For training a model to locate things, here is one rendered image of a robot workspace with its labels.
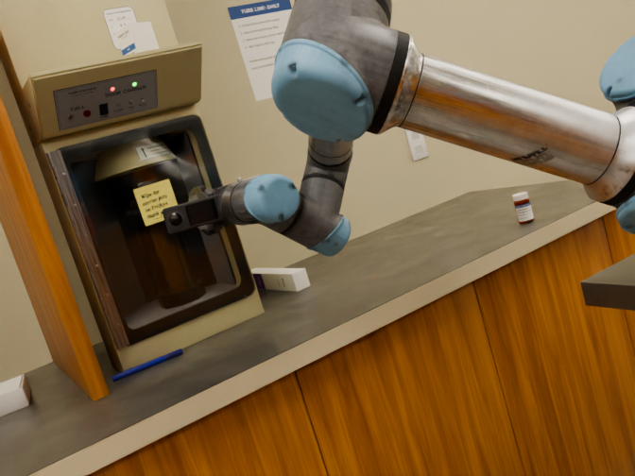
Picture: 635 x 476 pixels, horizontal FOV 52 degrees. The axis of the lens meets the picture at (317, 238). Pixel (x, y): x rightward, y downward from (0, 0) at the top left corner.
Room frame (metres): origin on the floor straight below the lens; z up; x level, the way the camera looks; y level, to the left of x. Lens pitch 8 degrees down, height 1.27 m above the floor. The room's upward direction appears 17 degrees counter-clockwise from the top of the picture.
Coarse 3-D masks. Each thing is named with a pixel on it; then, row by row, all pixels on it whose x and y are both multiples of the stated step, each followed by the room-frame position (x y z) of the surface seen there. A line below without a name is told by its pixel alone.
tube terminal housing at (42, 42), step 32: (0, 0) 1.24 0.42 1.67; (32, 0) 1.26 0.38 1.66; (64, 0) 1.29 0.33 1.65; (96, 0) 1.32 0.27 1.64; (128, 0) 1.35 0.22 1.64; (160, 0) 1.38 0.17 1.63; (0, 32) 1.23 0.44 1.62; (32, 32) 1.25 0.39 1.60; (64, 32) 1.28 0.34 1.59; (96, 32) 1.31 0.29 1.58; (160, 32) 1.37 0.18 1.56; (32, 64) 1.24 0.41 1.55; (64, 64) 1.27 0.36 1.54; (32, 128) 1.26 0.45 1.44; (96, 128) 1.28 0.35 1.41; (128, 128) 1.31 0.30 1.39; (64, 224) 1.28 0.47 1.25; (256, 288) 1.38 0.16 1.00; (96, 320) 1.31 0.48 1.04; (192, 320) 1.31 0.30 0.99; (224, 320) 1.34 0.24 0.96; (128, 352) 1.24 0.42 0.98; (160, 352) 1.27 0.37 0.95
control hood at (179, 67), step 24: (168, 48) 1.25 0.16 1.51; (192, 48) 1.27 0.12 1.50; (48, 72) 1.14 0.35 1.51; (72, 72) 1.16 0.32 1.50; (96, 72) 1.19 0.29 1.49; (120, 72) 1.22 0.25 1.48; (168, 72) 1.27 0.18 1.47; (192, 72) 1.31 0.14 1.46; (48, 96) 1.16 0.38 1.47; (168, 96) 1.31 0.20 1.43; (192, 96) 1.34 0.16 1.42; (48, 120) 1.19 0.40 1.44; (120, 120) 1.28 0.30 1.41
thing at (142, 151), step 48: (96, 144) 1.26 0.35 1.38; (144, 144) 1.30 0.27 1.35; (192, 144) 1.35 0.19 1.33; (96, 192) 1.25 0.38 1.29; (96, 240) 1.23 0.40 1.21; (144, 240) 1.27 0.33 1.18; (192, 240) 1.32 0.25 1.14; (240, 240) 1.37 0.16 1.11; (144, 288) 1.26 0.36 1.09; (192, 288) 1.30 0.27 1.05; (240, 288) 1.35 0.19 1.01; (144, 336) 1.24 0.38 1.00
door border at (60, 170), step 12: (60, 156) 1.23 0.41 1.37; (60, 168) 1.22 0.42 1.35; (60, 180) 1.22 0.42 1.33; (72, 192) 1.23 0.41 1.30; (72, 204) 1.22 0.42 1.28; (84, 228) 1.23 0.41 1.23; (84, 240) 1.22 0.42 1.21; (84, 252) 1.22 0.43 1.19; (96, 264) 1.23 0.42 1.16; (96, 276) 1.22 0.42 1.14; (108, 288) 1.23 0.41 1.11; (108, 300) 1.22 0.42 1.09; (108, 312) 1.22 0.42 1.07; (120, 324) 1.23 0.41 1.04; (120, 336) 1.22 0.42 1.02
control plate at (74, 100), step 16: (112, 80) 1.22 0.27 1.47; (128, 80) 1.23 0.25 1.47; (144, 80) 1.25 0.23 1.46; (64, 96) 1.18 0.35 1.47; (80, 96) 1.20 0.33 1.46; (96, 96) 1.22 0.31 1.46; (112, 96) 1.24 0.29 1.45; (128, 96) 1.25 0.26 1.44; (144, 96) 1.27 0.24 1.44; (64, 112) 1.20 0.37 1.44; (80, 112) 1.22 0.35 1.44; (96, 112) 1.24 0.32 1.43; (112, 112) 1.26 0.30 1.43; (128, 112) 1.28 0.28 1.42; (64, 128) 1.22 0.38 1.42
